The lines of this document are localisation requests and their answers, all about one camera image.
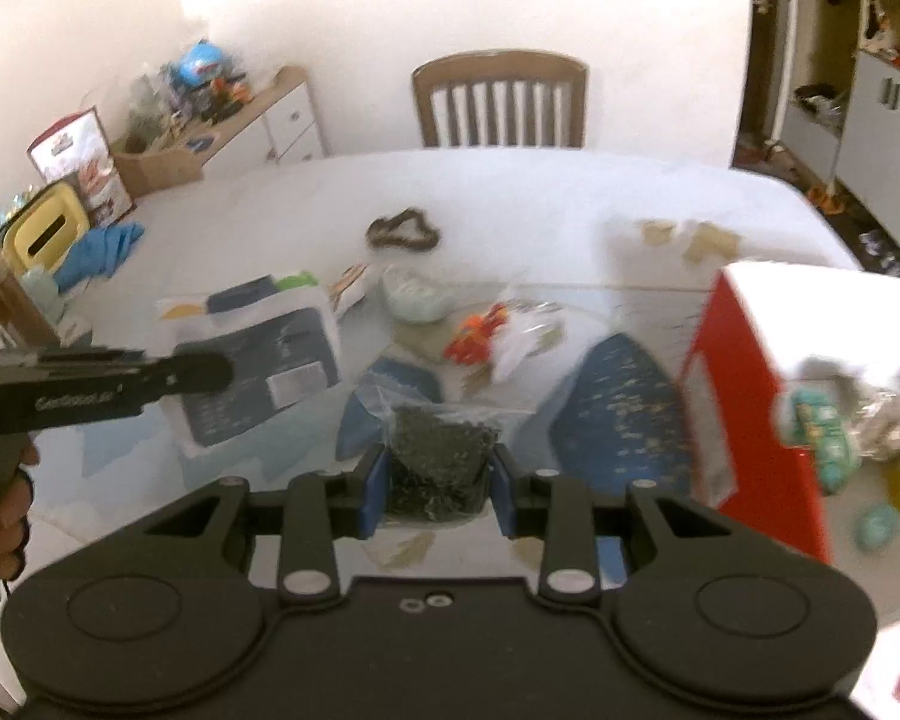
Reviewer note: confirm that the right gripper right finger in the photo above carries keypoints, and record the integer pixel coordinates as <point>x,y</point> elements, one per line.
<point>557,510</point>

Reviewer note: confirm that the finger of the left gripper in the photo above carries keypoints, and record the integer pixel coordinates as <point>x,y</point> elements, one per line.
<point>187,374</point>

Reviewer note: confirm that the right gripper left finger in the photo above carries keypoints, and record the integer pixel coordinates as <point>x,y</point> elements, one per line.
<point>319,509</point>

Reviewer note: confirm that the white blue plastic package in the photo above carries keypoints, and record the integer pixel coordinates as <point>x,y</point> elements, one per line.
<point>280,338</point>

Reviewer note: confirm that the bag of dark tea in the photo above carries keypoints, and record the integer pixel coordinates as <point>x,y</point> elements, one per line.
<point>438,459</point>

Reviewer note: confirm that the orange red toy figure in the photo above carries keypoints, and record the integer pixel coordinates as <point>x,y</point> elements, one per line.
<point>472,342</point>

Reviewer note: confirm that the round cartoon badge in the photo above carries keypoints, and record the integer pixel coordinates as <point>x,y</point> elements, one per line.
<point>350,288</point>

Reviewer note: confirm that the red white cardboard box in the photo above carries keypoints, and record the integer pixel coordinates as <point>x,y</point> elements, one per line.
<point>769,387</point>

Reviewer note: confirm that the light blue round pouch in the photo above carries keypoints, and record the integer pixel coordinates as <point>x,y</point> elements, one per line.
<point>876,527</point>

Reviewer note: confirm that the silver foil pouch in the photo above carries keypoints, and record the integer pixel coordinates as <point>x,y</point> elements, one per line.
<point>874,424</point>

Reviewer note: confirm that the person's left hand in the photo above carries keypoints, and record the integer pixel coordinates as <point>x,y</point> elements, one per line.
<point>15,505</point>

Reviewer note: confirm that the glass jar brown contents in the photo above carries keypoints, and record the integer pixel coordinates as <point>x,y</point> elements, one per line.
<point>20,319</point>

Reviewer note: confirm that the blue gold placemat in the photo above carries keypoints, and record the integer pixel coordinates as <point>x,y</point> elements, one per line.
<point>622,422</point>

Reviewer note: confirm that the blue cloth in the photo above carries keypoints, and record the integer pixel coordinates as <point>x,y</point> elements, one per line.
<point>99,253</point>

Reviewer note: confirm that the yellow tissue box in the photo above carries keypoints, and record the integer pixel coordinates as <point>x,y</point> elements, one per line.
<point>41,235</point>

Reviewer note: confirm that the brown scrunchie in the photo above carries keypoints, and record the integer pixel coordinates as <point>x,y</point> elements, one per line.
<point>409,230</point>

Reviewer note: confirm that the red white snack bag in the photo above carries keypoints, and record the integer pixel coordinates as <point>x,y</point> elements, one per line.
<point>77,148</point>

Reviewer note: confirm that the white sideboard cabinet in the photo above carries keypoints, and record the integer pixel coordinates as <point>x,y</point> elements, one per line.
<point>278,127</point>

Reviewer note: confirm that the beige tape roll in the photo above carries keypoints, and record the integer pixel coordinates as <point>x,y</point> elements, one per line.
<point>658,232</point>

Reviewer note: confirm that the blue globe toy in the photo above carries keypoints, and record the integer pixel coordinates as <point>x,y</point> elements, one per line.
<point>201,64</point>

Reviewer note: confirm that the beige block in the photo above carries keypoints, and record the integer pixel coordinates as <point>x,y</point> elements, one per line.
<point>710,240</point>

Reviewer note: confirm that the brown wooden chair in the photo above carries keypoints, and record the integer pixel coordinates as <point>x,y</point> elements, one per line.
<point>507,98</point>

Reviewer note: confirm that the grey wall cabinet unit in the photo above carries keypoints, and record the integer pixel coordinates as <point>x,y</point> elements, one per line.
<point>842,119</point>

